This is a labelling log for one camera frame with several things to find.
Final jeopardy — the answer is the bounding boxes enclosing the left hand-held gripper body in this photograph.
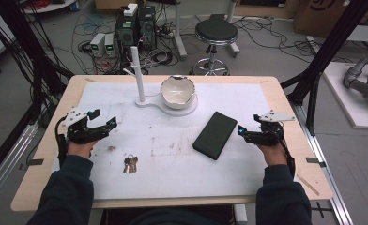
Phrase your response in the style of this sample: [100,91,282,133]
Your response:
[61,107,113,145]

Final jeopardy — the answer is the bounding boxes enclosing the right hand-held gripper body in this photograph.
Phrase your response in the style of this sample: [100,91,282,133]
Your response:
[243,110,296,147]

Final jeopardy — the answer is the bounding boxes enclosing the bunch of metal keys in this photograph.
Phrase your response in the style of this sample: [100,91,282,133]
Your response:
[122,154,139,174]

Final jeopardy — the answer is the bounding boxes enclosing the white stand with hook pole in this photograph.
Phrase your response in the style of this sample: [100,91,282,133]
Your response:
[122,46,199,117]

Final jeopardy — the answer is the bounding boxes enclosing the white bowl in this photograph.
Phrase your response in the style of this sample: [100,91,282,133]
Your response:
[160,75,196,111]

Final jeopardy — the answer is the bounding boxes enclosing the person's left hand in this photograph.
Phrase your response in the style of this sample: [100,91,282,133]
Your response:
[66,139,99,159]

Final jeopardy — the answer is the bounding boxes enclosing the person's right hand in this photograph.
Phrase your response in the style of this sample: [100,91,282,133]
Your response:
[255,142,288,168]

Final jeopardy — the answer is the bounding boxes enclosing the wooden table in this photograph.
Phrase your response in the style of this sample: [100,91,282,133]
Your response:
[10,74,334,213]

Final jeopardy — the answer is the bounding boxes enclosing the thin wooden stick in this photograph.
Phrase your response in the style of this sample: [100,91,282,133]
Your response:
[296,173,320,197]

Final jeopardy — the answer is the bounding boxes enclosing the grey power supply unit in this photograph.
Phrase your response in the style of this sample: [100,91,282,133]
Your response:
[89,32,107,58]
[103,33,117,58]

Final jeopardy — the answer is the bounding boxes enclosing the white table mat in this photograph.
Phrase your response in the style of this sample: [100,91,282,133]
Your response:
[50,82,299,201]

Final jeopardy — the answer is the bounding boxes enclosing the white table leg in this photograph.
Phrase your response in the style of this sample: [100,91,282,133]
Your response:
[233,203,249,225]

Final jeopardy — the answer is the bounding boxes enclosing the white floor board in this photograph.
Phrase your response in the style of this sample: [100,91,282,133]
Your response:
[322,61,368,131]

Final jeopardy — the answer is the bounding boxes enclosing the black computer tower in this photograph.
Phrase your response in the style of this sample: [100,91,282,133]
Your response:
[137,5,158,51]
[114,3,140,53]

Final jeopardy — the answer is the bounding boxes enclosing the black round stool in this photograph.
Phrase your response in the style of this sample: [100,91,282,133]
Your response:
[190,18,239,77]

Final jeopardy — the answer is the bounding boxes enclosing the white power adapter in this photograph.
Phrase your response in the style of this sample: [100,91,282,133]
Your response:
[122,3,139,18]

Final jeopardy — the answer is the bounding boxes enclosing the cardboard box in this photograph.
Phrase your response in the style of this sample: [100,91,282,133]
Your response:
[292,0,368,39]

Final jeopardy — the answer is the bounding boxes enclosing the left hand-held gripper cable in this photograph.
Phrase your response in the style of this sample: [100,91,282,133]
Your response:
[54,116,69,167]

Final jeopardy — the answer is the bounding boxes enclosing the hand-held gripper cable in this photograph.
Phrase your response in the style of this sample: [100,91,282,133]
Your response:
[54,116,69,167]
[278,129,297,180]

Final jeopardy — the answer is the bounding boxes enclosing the right hand-held gripper cable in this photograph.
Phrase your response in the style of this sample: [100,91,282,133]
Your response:
[278,129,297,180]

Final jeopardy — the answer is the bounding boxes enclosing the aluminium floor rail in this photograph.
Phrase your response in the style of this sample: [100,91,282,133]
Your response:
[0,121,39,209]
[290,102,355,225]

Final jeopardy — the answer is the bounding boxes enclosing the tangle of floor cables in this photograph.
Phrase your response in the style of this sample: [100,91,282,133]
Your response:
[70,6,181,75]

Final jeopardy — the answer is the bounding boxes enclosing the black metal frame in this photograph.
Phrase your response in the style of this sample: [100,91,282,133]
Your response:
[280,0,368,136]
[0,0,75,186]

